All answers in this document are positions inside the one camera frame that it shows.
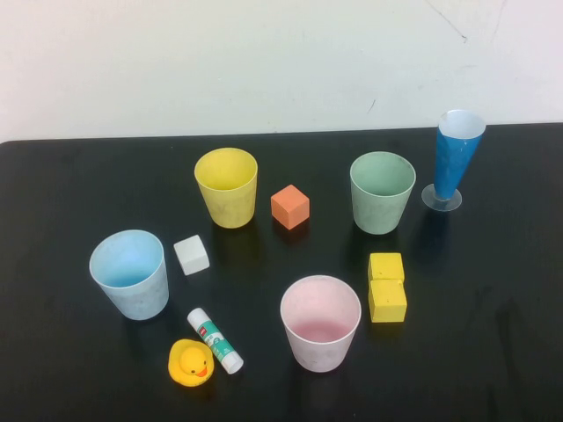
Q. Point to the green plastic cup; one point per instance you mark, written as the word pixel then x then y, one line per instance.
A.
pixel 380 215

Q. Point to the pink plastic cup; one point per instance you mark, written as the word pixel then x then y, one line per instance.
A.
pixel 319 351

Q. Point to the light blue plastic cup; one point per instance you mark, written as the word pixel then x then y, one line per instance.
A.
pixel 136 299

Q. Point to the orange foam cube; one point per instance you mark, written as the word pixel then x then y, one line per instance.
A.
pixel 290 207

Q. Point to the yellow plastic cup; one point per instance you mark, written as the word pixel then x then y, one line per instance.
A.
pixel 228 206

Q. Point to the white foam cube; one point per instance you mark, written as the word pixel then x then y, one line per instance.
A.
pixel 192 256

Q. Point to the yellow foam cube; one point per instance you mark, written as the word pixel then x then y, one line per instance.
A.
pixel 388 302
pixel 386 266

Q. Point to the white green glue stick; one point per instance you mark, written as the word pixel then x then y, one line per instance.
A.
pixel 215 342

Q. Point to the clear plastic disc stand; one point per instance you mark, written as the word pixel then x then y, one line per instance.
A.
pixel 429 198

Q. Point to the blue paper cone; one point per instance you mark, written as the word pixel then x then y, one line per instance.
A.
pixel 453 167

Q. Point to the yellow rubber duck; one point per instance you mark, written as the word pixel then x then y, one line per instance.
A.
pixel 190 364

